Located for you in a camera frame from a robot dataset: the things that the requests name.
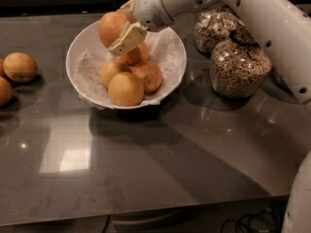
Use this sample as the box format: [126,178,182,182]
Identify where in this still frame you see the front glass cereal jar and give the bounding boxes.
[210,25,272,99]

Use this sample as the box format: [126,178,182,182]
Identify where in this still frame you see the white paper bowl liner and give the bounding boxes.
[72,26,184,111]

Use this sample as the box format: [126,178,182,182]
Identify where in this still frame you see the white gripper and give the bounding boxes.
[108,0,201,55]

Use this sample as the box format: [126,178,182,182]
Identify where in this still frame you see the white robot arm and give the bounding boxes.
[108,0,311,111]

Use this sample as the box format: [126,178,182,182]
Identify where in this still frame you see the orange at bowl front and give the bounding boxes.
[108,72,145,107]

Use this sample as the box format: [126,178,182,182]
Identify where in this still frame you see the orange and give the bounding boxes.
[121,42,149,66]
[0,77,13,106]
[132,61,163,93]
[98,12,135,48]
[100,59,130,87]
[3,52,38,83]
[108,72,145,107]

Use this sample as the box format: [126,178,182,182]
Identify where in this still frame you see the black box under table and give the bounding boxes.
[271,201,288,225]

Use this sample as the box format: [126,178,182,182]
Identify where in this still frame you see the back left glass cereal jar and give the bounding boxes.
[193,5,237,55]

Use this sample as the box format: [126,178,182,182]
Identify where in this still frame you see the black cables under table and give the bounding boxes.
[221,209,276,233]

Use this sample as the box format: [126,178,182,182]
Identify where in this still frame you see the white bowl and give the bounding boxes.
[65,18,188,111]

